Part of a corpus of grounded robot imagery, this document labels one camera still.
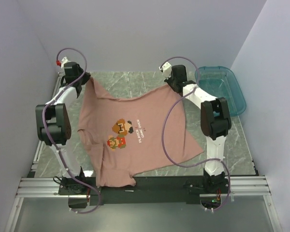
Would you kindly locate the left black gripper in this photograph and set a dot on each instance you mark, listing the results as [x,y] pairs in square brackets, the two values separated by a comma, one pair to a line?
[87,75]

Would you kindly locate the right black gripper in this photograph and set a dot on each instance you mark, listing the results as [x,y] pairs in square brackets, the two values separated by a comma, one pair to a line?
[168,80]

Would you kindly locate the teal plastic basin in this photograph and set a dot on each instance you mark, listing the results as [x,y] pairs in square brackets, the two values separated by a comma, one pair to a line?
[220,81]

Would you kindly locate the pink printed t shirt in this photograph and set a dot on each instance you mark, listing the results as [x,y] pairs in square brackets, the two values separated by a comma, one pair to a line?
[125,137]

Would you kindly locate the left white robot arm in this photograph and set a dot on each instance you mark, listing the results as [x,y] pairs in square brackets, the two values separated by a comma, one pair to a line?
[54,128]

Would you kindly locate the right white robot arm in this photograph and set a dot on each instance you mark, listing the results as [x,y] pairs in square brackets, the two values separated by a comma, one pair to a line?
[215,125]

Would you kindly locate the black base beam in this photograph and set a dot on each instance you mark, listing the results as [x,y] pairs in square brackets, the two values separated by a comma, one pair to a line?
[166,189]

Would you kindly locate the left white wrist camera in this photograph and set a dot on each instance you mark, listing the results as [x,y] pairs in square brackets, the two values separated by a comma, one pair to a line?
[62,62]

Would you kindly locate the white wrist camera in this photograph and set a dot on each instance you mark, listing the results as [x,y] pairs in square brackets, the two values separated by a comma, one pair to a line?
[166,70]
[62,62]

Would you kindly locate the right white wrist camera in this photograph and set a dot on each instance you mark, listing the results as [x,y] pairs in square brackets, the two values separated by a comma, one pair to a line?
[166,70]

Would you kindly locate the aluminium frame rail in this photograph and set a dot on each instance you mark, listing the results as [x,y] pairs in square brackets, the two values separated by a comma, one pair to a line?
[46,187]

